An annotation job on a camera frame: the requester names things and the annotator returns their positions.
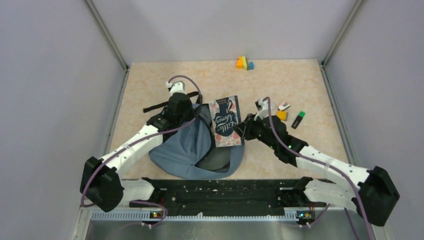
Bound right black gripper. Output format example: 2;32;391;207
233;112;278;151

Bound floral Little Women book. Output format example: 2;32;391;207
208;95;245;148

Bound blue-grey student backpack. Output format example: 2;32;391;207
148;103;245;180

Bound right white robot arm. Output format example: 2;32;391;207
233;113;400;227

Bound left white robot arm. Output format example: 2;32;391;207
80;92;196;213

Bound orange pencil sharpener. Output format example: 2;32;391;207
276;110;289;122

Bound green and black highlighter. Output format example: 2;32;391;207
291;111;306;129

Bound colourful sticky note stack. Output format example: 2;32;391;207
236;56;255;71

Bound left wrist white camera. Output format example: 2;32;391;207
165;80;187;97

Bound wrist white camera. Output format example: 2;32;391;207
254;98;271;121
165;80;187;97

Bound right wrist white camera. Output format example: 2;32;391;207
254;98;271;121

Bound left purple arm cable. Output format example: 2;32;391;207
80;74;204;229

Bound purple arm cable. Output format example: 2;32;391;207
263;96;375;240
80;74;204;229

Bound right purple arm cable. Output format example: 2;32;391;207
263;96;375;240

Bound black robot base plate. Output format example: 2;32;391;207
148;179;325;217

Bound aluminium frame rail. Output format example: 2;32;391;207
71;187;392;240

